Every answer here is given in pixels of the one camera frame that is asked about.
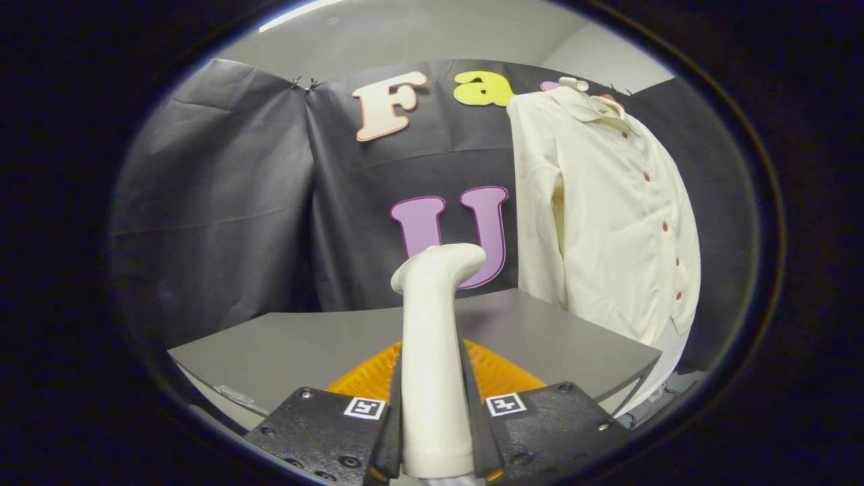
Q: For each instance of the cream button shirt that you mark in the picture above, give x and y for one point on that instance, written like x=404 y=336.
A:
x=607 y=223

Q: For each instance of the white garment steamer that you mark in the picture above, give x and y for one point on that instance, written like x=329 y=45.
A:
x=432 y=371

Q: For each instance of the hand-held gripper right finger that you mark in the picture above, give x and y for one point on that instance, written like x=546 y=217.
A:
x=480 y=439

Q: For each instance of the grey cabinet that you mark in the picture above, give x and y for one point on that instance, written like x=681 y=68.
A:
x=304 y=344

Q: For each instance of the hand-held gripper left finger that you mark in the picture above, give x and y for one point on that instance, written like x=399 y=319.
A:
x=393 y=439

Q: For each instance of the white garment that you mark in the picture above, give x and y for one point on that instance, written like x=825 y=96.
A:
x=668 y=358

